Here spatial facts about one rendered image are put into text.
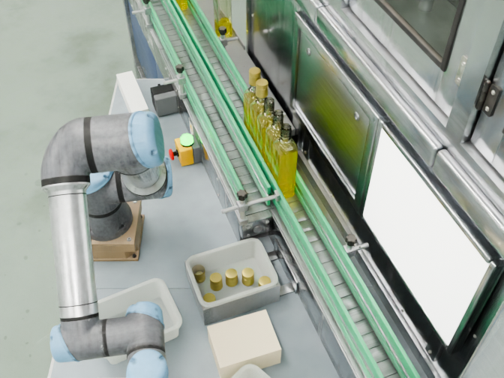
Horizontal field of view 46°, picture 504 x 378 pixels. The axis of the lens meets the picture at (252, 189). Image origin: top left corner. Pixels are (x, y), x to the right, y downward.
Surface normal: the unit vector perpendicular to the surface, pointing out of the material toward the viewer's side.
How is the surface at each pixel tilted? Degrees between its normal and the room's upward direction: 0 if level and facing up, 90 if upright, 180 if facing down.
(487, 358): 90
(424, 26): 90
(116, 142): 48
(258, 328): 0
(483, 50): 90
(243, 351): 0
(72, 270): 39
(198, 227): 0
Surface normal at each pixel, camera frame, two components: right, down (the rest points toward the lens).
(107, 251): 0.00, 0.74
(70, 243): 0.18, -0.07
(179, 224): 0.00, -0.67
